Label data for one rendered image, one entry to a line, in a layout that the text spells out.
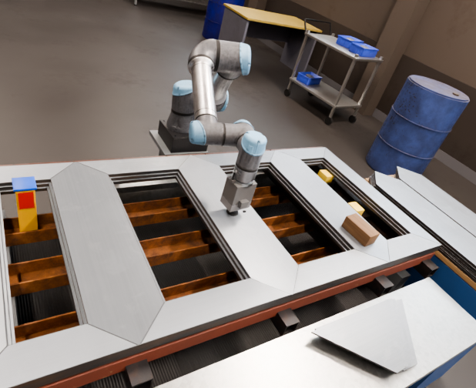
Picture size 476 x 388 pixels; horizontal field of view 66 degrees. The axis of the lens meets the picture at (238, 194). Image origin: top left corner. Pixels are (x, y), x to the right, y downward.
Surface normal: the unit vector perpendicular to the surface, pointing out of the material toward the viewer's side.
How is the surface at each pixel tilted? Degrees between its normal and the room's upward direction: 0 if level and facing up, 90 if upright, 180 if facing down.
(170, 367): 0
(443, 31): 90
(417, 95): 90
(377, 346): 0
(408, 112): 90
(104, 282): 0
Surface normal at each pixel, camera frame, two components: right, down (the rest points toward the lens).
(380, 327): 0.25, -0.79
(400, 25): -0.85, 0.11
